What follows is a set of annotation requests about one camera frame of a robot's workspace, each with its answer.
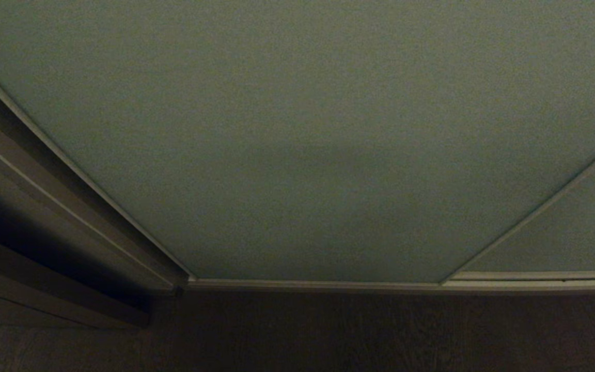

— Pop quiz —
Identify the pale green sliding wardrobe door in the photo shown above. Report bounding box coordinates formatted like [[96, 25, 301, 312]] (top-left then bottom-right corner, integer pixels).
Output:
[[460, 138, 595, 274], [0, 0, 595, 284]]

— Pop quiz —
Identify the pale wardrobe floor track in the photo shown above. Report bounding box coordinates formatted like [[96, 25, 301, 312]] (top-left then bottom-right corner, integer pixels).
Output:
[[188, 271, 595, 296]]

